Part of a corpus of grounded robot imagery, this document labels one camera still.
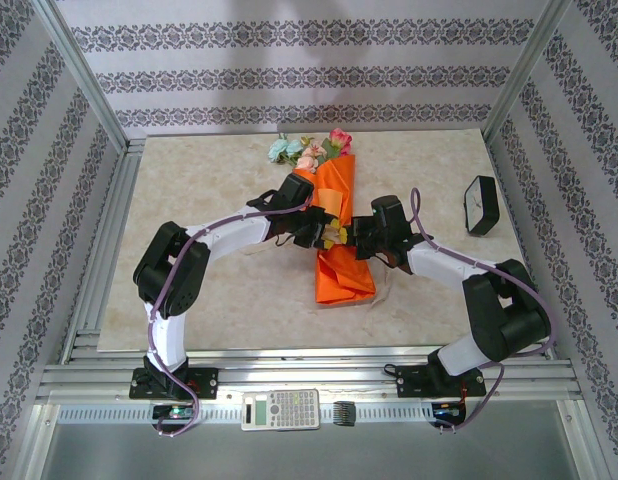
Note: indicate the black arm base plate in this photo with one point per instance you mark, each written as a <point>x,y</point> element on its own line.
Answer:
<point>206,382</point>
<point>414,382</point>

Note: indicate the black desk clock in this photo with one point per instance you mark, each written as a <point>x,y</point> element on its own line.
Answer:
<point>481,207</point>

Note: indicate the grey metal shelf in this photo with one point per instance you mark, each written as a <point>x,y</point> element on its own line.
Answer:
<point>309,455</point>

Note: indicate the red pink artificial rose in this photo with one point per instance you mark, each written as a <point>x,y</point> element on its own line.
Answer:
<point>340,140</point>

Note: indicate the aluminium side rail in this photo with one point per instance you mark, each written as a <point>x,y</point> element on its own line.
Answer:
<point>118,195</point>

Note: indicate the small circuit board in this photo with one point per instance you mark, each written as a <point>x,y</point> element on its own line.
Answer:
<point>446,411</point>
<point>175,411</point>

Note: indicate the white scientific calculator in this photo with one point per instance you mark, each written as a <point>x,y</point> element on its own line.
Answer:
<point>289,410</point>

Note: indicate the light blue artificial flower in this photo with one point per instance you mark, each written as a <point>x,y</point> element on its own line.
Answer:
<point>281,150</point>

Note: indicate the pale pink artificial flower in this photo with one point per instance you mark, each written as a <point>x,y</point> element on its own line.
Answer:
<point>315,149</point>

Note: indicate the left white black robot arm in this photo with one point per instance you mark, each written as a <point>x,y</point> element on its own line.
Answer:
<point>229,235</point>

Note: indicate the aluminium cross rail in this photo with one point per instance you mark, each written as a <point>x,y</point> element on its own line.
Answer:
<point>309,372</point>

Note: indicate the orange wrapping paper sheet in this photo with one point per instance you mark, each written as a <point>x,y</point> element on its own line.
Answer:
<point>344,280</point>

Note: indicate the black clipper comb guard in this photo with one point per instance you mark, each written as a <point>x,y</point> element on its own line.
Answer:
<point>344,413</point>

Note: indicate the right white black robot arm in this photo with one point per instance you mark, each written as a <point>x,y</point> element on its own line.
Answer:
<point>439,265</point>

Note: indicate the slotted metal strip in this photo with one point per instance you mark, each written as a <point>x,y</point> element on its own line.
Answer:
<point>384,413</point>

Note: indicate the aluminium frame post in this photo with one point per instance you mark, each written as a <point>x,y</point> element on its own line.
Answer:
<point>521,75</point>
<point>86,80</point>

